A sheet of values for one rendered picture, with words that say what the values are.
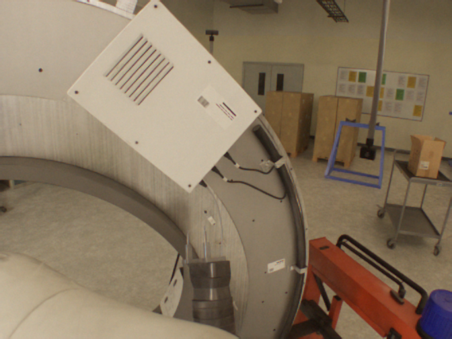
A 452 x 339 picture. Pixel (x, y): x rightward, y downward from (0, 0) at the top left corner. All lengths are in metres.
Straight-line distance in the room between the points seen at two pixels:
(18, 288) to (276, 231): 0.63
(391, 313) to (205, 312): 0.82
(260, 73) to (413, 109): 4.55
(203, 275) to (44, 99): 0.41
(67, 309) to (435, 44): 9.19
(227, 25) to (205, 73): 10.12
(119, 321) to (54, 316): 0.04
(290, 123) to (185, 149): 6.42
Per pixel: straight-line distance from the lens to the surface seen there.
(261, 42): 9.96
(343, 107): 6.58
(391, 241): 3.69
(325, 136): 6.71
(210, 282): 0.55
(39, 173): 0.56
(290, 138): 6.91
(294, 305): 0.93
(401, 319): 1.22
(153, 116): 0.46
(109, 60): 0.45
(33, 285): 0.24
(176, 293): 1.11
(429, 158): 3.73
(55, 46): 0.58
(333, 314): 1.52
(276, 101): 6.94
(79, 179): 0.55
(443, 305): 1.11
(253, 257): 0.78
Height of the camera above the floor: 1.70
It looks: 17 degrees down
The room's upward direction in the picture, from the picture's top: 3 degrees clockwise
